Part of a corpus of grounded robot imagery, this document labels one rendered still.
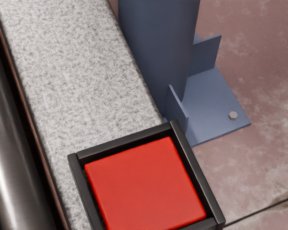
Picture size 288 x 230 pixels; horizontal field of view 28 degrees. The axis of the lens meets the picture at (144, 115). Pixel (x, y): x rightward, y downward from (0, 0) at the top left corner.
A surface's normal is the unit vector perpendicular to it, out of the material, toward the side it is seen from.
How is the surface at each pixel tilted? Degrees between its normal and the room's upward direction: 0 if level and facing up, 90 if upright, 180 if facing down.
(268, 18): 0
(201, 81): 0
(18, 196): 14
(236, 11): 0
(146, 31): 90
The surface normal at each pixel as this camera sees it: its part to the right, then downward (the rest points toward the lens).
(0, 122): 0.39, -0.58
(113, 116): 0.03, -0.50
